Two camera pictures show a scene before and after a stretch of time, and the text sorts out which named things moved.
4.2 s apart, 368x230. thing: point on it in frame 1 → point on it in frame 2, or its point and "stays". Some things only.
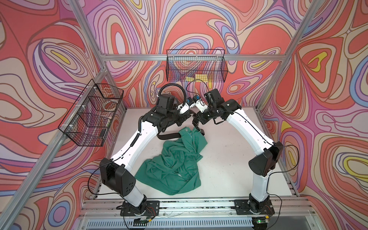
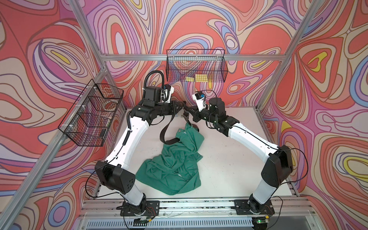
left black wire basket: [86, 123] stays
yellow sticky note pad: [203, 77] stays
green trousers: [178, 170] stays
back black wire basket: [208, 65] stays
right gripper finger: [195, 123] → [186, 113]
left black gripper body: [173, 116] → [166, 108]
